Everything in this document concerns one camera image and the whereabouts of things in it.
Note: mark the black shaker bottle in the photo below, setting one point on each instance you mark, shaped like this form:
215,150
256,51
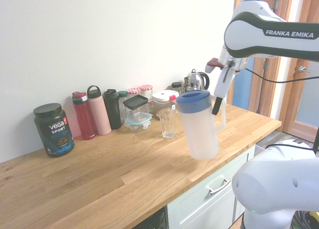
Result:
112,109

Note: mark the wooden door with glass panel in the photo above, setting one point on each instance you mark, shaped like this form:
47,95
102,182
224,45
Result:
292,102

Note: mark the stainless steel electric kettle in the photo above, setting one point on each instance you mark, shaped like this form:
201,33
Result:
199,80

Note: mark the red water bottle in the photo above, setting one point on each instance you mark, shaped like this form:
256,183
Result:
84,119

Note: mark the square container with black lid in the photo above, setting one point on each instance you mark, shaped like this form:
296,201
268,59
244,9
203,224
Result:
135,104

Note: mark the wooden door frame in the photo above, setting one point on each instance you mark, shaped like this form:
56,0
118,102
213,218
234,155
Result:
259,89

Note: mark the pink bottle with black cap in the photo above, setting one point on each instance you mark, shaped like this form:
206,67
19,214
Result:
99,114

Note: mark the red white wrist camera mount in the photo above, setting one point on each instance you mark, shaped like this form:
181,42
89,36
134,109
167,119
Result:
213,63

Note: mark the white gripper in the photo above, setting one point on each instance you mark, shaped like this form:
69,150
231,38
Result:
221,87

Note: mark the round container with white lid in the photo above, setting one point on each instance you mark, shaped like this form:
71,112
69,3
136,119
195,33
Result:
163,99

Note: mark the translucent pitcher with blue lid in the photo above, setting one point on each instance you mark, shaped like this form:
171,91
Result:
199,134

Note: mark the dark appliance under counter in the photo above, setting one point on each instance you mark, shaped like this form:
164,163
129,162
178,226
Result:
154,220

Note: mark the small brown root piece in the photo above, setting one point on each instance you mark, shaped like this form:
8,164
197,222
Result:
157,116

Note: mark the glass jar with green lid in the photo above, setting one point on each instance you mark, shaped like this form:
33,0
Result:
122,95

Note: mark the glass container with teal lid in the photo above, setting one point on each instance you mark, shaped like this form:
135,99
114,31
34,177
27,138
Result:
138,124

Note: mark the black Vega protein tub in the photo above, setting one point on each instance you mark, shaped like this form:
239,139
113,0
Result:
54,132

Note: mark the clear ribbed drinking glass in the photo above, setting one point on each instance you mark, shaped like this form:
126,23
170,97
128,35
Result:
168,124

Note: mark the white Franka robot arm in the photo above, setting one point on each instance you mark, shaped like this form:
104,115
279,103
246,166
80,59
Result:
249,20

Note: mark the pale green cabinet front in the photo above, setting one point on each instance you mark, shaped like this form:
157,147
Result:
199,209

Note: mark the small jar with black lid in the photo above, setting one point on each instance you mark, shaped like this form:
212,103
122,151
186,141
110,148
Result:
176,85

